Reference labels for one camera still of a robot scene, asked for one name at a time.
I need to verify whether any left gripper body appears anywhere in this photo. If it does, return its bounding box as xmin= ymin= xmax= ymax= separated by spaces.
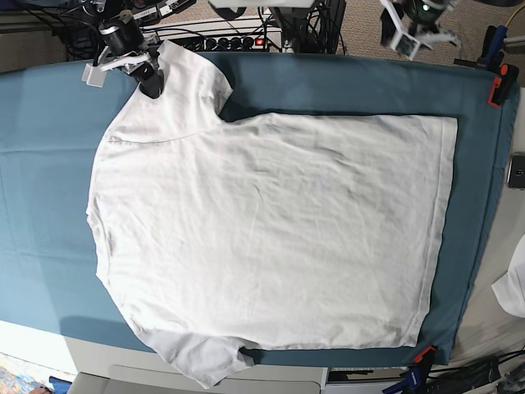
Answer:
xmin=404 ymin=7 xmax=461 ymax=48

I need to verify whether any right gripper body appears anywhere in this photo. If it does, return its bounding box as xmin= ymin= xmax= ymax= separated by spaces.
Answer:
xmin=97 ymin=15 xmax=161 ymax=76

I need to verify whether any white T-shirt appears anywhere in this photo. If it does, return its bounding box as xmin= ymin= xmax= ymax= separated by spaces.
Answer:
xmin=86 ymin=42 xmax=458 ymax=383

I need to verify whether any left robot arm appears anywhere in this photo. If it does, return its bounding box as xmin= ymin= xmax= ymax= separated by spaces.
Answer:
xmin=380 ymin=1 xmax=461 ymax=57

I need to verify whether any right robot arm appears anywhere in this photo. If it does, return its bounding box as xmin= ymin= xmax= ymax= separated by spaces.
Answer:
xmin=82 ymin=1 xmax=164 ymax=99

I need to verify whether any orange black clamp top right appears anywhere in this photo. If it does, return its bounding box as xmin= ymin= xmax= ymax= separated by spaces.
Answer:
xmin=487 ymin=64 xmax=519 ymax=108

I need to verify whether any orange black clamp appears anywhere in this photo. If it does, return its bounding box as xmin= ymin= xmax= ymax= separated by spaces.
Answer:
xmin=413 ymin=346 xmax=437 ymax=364
xmin=487 ymin=64 xmax=519 ymax=108

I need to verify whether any silver phone device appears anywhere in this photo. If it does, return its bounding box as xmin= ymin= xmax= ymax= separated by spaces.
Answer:
xmin=507 ymin=152 xmax=525 ymax=190

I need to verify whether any white cloth at right edge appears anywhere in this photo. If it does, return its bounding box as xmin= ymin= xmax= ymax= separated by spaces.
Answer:
xmin=491 ymin=236 xmax=525 ymax=318

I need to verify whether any grey plastic bin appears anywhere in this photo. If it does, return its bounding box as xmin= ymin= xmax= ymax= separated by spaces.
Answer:
xmin=69 ymin=364 xmax=322 ymax=393

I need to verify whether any orange black clamp bottom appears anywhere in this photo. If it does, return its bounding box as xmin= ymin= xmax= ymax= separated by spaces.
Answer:
xmin=413 ymin=346 xmax=437 ymax=364

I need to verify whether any blue black clamp bottom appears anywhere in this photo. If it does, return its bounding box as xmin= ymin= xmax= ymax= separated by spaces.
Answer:
xmin=381 ymin=363 xmax=431 ymax=394

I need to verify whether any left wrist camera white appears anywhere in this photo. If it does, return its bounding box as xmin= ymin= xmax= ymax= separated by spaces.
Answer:
xmin=390 ymin=30 xmax=421 ymax=61

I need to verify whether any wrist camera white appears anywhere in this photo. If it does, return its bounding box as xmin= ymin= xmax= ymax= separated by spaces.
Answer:
xmin=82 ymin=64 xmax=107 ymax=88
xmin=390 ymin=30 xmax=421 ymax=61

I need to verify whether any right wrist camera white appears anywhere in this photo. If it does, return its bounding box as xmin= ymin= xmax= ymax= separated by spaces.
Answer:
xmin=82 ymin=64 xmax=107 ymax=88

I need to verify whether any black power strip red switch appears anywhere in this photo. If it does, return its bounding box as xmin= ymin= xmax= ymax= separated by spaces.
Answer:
xmin=175 ymin=36 xmax=269 ymax=52

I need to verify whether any yellow cable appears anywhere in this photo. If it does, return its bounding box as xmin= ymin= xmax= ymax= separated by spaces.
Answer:
xmin=506 ymin=2 xmax=525 ymax=28

